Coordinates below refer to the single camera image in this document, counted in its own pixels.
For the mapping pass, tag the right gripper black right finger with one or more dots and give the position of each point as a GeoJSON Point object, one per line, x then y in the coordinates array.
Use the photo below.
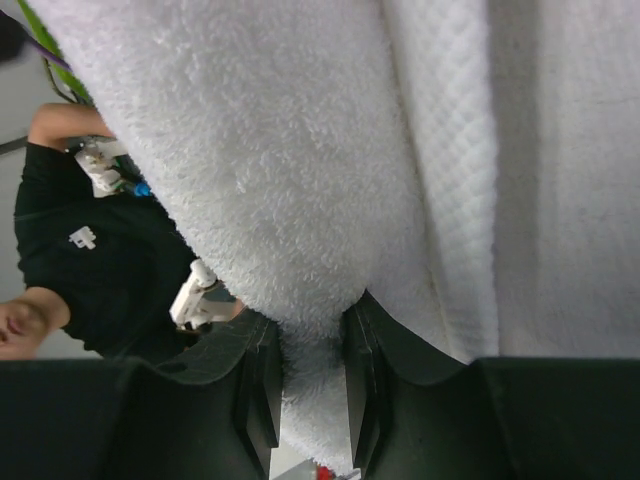
{"type": "Point", "coordinates": [417, 413]}

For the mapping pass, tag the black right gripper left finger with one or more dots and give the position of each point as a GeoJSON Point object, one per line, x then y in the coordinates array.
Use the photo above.
{"type": "Point", "coordinates": [212, 412]}

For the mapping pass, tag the white towel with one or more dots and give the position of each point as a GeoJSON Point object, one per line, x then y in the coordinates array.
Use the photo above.
{"type": "Point", "coordinates": [310, 152]}

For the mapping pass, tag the person in black shirt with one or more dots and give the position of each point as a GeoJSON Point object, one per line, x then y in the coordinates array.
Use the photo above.
{"type": "Point", "coordinates": [105, 271]}

